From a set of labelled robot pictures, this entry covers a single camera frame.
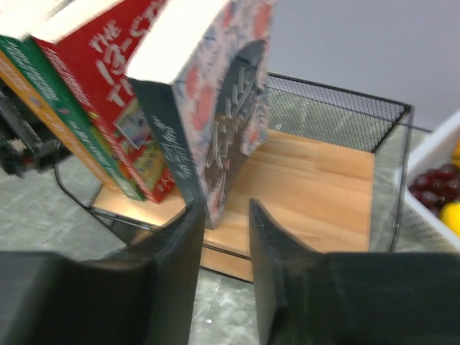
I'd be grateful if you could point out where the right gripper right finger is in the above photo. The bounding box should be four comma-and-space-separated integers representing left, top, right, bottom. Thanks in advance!
249, 199, 459, 344

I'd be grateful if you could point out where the pink floral book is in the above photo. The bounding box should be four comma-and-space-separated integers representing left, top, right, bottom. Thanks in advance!
126, 1, 276, 229

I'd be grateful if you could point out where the dark grape bunch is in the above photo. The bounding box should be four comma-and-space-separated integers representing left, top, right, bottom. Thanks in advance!
409, 163, 459, 217

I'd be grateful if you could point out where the green 104-Storey Treehouse book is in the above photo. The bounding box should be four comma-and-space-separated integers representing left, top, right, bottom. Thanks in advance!
1, 0, 145, 201

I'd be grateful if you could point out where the wood and wire shelf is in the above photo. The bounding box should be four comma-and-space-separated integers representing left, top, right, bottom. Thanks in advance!
53, 72, 415, 281

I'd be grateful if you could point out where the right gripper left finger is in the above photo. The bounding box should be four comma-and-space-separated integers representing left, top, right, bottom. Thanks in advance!
1, 199, 205, 344

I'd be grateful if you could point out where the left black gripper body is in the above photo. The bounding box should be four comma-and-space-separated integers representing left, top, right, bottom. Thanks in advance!
1, 82, 72, 178

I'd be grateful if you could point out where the red 13-Storey Treehouse book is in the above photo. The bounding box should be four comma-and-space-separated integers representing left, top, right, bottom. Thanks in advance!
31, 0, 174, 203

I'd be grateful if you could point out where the yellow lemon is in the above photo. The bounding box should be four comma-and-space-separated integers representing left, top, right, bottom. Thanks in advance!
439, 201, 460, 236

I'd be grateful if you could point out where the orange Treehouse book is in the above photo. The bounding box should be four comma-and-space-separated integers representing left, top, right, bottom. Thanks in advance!
1, 52, 121, 194

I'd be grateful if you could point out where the white plastic fruit basket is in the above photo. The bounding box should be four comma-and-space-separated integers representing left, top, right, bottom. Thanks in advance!
398, 112, 459, 252

